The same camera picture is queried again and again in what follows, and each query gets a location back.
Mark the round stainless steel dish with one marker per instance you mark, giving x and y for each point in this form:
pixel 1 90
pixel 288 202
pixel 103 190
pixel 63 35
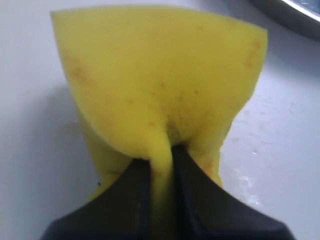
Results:
pixel 299 16

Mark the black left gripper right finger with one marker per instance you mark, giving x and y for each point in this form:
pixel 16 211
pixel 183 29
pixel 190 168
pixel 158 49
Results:
pixel 204 211

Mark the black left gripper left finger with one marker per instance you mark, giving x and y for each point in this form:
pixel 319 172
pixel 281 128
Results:
pixel 121 212

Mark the yellow sponge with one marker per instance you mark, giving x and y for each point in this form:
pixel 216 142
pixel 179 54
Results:
pixel 147 77

